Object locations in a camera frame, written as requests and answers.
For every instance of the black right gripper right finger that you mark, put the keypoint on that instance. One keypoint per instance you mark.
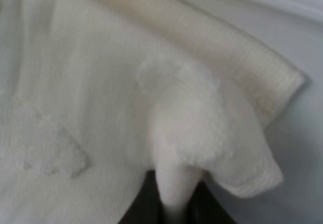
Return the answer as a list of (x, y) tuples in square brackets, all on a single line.
[(203, 208)]

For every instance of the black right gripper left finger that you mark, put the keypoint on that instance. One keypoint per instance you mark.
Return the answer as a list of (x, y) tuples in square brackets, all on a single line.
[(146, 208)]

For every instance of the cream white towel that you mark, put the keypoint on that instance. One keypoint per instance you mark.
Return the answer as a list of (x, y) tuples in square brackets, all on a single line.
[(96, 93)]

